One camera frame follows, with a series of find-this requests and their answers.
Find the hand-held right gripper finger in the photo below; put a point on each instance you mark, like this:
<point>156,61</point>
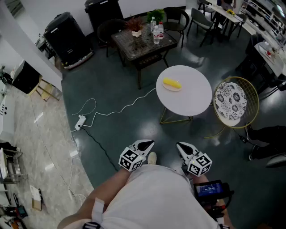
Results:
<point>191,148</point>
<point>184,154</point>

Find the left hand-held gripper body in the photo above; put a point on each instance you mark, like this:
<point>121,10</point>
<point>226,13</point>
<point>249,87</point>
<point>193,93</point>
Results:
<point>130,159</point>

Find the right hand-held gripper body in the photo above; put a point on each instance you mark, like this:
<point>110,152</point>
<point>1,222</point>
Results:
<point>200,164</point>

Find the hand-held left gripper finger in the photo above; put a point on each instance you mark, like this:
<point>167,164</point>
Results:
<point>147,150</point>
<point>140,143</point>

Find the small white plate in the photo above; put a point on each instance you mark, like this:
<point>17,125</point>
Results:
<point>173,89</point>

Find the yellow corn cob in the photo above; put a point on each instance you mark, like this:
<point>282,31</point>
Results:
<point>171,82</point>

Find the person's left forearm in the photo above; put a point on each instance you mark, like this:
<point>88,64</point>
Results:
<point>100,194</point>

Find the person's right forearm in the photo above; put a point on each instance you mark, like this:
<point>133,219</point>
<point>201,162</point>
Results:
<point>204,178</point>

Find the person's left white shoe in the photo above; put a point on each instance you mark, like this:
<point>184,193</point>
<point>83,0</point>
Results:
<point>152,158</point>

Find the black phone with lit screen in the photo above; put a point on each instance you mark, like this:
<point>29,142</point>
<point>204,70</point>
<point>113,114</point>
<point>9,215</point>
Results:
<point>209,190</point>

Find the round white table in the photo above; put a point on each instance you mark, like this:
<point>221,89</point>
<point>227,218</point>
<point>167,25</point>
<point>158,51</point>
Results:
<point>190,98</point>

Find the floral round seat cushion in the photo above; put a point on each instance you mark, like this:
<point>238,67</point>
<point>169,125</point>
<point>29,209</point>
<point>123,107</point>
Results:
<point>230,103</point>

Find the white power strip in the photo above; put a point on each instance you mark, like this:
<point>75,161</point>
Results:
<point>80,122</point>

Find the glass-top coffee table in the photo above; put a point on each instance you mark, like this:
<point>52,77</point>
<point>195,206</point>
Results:
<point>143,48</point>

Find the small cardboard box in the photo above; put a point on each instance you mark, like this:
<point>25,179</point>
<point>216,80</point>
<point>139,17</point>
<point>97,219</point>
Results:
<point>35,196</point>

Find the wooden stool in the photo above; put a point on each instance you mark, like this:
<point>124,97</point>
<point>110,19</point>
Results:
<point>45,90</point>

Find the clear plastic water bottle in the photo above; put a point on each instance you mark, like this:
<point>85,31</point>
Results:
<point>156,35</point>
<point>153,24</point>
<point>161,31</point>

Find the red potted plant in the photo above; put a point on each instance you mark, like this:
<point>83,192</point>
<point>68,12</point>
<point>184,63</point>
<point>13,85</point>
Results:
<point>135,28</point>

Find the black wicker chair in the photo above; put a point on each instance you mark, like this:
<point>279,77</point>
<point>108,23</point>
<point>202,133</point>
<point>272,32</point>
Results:
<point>109,29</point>

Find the white desk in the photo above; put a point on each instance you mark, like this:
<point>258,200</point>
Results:
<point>271,57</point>

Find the grey upholstered chair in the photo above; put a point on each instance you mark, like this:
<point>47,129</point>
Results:
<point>240,22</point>
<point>200,21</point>

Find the dark wooden chair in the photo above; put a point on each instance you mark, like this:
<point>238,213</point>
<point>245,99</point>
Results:
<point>176,20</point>

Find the green potted plant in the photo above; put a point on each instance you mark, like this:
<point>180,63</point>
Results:
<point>155,14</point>

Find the white cabinet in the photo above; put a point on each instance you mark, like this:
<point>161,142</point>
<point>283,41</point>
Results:
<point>6,116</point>

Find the black box speaker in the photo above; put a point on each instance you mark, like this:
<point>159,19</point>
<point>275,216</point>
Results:
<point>25,77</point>

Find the long dark-legged table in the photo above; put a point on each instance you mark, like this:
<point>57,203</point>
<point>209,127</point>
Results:
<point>225,15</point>

